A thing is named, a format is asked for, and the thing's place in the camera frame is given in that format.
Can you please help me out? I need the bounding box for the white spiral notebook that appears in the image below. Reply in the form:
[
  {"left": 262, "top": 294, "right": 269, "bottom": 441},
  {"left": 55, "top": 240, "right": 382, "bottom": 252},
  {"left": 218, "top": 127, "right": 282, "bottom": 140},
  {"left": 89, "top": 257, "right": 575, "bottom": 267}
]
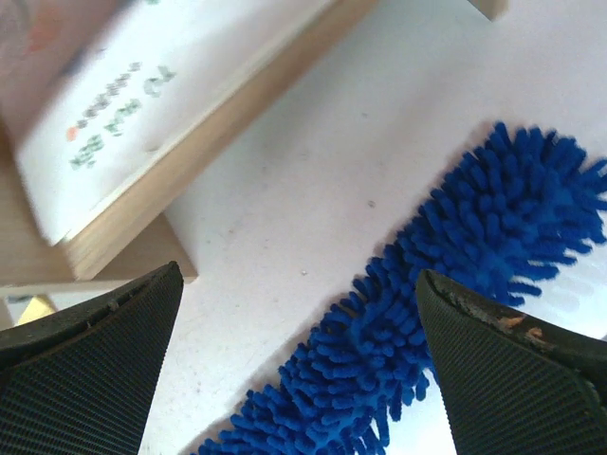
[{"left": 1, "top": 0, "right": 327, "bottom": 245}]

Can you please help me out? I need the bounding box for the light wooden bookshelf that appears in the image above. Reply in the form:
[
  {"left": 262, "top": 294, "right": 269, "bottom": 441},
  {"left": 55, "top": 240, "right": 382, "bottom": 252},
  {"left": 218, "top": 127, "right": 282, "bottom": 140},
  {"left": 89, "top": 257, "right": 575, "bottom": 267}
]
[{"left": 0, "top": 0, "right": 511, "bottom": 300}]

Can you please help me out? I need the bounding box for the yellow sticky note pad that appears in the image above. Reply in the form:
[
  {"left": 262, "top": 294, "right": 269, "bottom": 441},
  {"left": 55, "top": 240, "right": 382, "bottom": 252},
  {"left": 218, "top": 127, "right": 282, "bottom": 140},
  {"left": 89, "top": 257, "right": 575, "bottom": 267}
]
[{"left": 4, "top": 295, "right": 58, "bottom": 326}]

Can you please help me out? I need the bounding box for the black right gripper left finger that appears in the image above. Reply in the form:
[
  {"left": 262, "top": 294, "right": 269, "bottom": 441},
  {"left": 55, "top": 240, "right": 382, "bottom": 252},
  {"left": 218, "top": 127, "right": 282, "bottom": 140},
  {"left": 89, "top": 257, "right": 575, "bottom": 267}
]
[{"left": 1, "top": 262, "right": 184, "bottom": 454}]

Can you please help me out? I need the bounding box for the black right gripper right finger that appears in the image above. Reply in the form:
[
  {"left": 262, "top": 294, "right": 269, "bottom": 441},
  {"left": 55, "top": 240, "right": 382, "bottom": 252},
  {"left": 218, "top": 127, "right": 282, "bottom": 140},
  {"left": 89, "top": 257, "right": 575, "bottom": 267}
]
[{"left": 416, "top": 270, "right": 606, "bottom": 454}]

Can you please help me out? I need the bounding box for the blue microfiber duster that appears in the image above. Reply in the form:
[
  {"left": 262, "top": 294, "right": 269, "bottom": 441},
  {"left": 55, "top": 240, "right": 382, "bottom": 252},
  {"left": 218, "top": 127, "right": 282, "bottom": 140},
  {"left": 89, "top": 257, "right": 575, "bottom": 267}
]
[{"left": 199, "top": 123, "right": 606, "bottom": 454}]

